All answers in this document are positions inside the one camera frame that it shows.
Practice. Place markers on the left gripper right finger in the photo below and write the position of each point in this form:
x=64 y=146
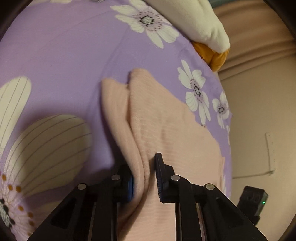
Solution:
x=201 y=212

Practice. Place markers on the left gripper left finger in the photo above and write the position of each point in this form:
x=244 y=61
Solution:
x=89 y=212

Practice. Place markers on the pink striped knit sweater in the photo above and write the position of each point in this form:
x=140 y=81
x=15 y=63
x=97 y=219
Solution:
x=144 y=118

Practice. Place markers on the purple floral bed sheet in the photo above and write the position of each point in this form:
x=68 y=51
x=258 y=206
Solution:
x=53 y=58

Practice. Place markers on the pink curtain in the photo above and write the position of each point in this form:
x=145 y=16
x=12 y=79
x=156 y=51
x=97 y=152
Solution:
x=257 y=36

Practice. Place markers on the white duck plush toy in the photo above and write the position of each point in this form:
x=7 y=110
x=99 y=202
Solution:
x=197 y=20

